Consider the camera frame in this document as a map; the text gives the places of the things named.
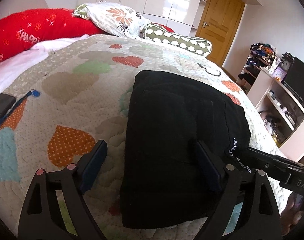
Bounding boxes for black pants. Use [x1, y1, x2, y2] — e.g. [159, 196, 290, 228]
[120, 70, 251, 229]

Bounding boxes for right human hand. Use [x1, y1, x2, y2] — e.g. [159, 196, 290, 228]
[281, 192, 304, 236]

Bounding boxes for white shelf unit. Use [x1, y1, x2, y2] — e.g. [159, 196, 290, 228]
[237, 45, 304, 161]

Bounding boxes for black television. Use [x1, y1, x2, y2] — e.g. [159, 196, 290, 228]
[283, 57, 304, 102]

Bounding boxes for small ornate table clock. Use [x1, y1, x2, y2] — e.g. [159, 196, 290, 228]
[278, 52, 294, 72]

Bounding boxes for heart pattern quilt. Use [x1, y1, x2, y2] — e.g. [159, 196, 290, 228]
[0, 35, 281, 239]

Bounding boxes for pink white bed sheet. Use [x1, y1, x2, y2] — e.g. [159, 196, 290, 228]
[0, 34, 89, 93]

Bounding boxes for green cloud pattern bolster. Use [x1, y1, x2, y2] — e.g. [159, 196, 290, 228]
[141, 23, 212, 57]

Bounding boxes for wooden door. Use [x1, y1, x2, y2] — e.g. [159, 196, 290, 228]
[196, 0, 245, 67]

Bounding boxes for long red pillow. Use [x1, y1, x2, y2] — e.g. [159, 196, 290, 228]
[0, 8, 105, 62]

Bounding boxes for floral white pillow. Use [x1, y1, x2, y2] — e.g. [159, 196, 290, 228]
[73, 1, 151, 39]

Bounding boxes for white round headboard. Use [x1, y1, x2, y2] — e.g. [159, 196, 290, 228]
[0, 0, 48, 19]

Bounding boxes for black phone with blue lanyard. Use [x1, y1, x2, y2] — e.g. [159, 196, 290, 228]
[0, 89, 41, 126]

